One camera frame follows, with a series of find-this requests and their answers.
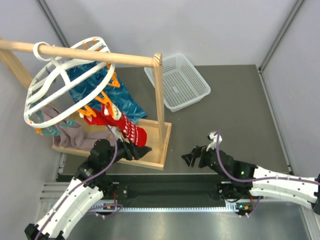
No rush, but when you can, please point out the white round clip hanger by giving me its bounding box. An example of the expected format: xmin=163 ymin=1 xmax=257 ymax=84
xmin=23 ymin=41 xmax=116 ymax=129

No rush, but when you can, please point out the blue leaf-pattern cloth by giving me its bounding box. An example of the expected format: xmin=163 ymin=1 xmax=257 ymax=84
xmin=66 ymin=62 xmax=147 ymax=124

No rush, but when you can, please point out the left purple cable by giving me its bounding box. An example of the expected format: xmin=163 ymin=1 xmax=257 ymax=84
xmin=33 ymin=124 xmax=119 ymax=240

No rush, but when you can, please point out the teal clothes peg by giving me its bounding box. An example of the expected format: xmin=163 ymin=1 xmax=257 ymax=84
xmin=59 ymin=117 xmax=81 ymax=128
xmin=41 ymin=128 xmax=61 ymax=136

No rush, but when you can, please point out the red christmas sock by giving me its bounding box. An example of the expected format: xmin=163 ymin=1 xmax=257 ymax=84
xmin=101 ymin=103 xmax=147 ymax=147
xmin=79 ymin=107 xmax=127 ymax=131

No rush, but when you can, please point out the mauve grey cloth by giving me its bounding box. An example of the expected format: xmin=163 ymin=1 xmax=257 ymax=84
xmin=44 ymin=120 xmax=110 ymax=151

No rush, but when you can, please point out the white perforated plastic basket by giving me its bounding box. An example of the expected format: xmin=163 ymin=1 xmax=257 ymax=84
xmin=144 ymin=52 xmax=212 ymax=113

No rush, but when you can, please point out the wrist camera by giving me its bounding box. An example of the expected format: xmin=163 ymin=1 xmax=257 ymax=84
xmin=206 ymin=131 xmax=223 ymax=152
xmin=109 ymin=126 xmax=124 ymax=141

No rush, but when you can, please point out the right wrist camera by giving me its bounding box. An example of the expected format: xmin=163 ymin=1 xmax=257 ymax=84
xmin=206 ymin=131 xmax=223 ymax=152

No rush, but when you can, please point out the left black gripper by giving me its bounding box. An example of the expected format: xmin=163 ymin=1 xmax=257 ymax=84
xmin=102 ymin=135 xmax=152 ymax=168

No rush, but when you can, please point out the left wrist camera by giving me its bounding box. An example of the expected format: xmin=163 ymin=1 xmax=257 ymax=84
xmin=109 ymin=126 xmax=124 ymax=141

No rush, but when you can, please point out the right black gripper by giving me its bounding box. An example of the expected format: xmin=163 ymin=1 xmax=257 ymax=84
xmin=182 ymin=141 xmax=229 ymax=179

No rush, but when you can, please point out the orange clothes peg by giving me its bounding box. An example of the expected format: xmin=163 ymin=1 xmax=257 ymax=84
xmin=107 ymin=71 xmax=121 ymax=88
xmin=95 ymin=91 xmax=113 ymax=106
xmin=77 ymin=104 xmax=97 ymax=118

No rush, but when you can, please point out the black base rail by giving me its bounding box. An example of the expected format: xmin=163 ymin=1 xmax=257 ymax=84
xmin=56 ymin=173 xmax=266 ymax=208

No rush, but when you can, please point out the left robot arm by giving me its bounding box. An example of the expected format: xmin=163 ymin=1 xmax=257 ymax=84
xmin=24 ymin=139 xmax=152 ymax=240

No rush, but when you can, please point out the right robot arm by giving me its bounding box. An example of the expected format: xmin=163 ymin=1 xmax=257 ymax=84
xmin=181 ymin=146 xmax=320 ymax=215

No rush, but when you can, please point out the wooden hanging rack frame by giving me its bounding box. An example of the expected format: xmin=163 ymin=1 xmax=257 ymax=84
xmin=0 ymin=36 xmax=171 ymax=170

